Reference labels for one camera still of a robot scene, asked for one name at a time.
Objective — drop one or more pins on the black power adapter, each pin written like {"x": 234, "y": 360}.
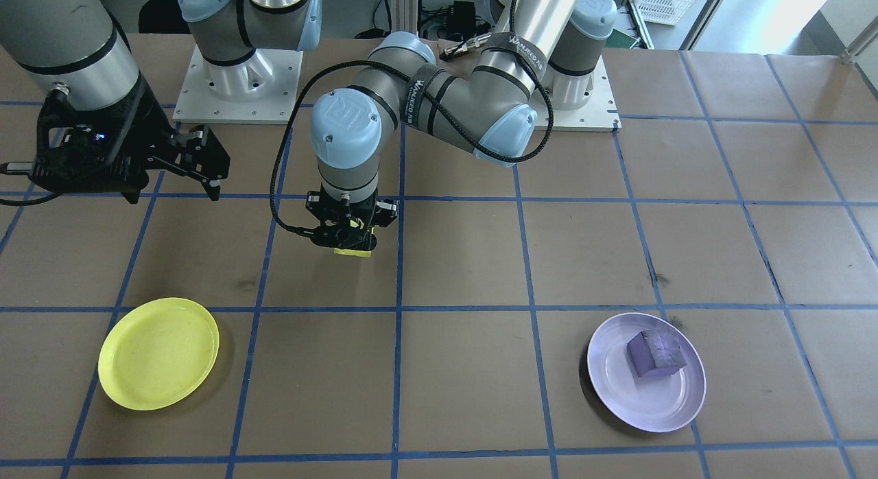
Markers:
{"x": 463, "y": 18}

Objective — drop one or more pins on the aluminium profile post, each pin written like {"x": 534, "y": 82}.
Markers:
{"x": 405, "y": 12}

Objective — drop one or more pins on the white plastic basket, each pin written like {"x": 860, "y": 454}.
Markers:
{"x": 662, "y": 2}

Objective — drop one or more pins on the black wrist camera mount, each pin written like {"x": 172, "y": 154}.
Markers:
{"x": 343, "y": 237}
{"x": 62, "y": 170}

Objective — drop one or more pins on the yellow round plate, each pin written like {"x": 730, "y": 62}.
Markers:
{"x": 158, "y": 354}

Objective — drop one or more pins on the silver metal cylinder tool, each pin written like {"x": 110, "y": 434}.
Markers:
{"x": 463, "y": 49}

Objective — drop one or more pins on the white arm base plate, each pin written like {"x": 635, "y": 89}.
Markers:
{"x": 597, "y": 115}
{"x": 274, "y": 101}

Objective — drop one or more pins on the metal frame bar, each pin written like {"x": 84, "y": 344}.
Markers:
{"x": 703, "y": 16}

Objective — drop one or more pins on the purple foam block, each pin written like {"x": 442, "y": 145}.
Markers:
{"x": 655, "y": 355}

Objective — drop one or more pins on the yellow foam block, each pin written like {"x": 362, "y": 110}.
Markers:
{"x": 353, "y": 253}

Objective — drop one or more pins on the lavender round plate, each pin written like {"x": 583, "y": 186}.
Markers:
{"x": 651, "y": 403}

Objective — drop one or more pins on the black office chair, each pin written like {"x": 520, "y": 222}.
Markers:
{"x": 161, "y": 12}

